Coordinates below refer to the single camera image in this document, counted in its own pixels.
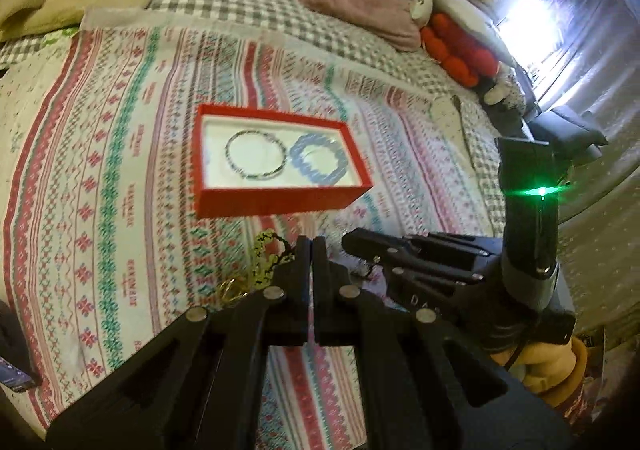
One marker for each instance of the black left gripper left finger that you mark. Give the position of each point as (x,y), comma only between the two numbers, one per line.
(198,384)

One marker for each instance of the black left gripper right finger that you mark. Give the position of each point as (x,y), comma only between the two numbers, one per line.
(405,402)

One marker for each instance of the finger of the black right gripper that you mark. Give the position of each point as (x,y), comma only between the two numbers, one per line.
(398,252)
(480,246)

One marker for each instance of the red jewelry box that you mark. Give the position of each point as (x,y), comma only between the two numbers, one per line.
(250,162)

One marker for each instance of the right hand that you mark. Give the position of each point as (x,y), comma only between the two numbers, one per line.
(554,373)

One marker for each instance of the red white plush toy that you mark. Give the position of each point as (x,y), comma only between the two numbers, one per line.
(467,45)

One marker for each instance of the grey checked bed sheet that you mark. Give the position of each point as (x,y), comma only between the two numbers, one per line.
(336,37)

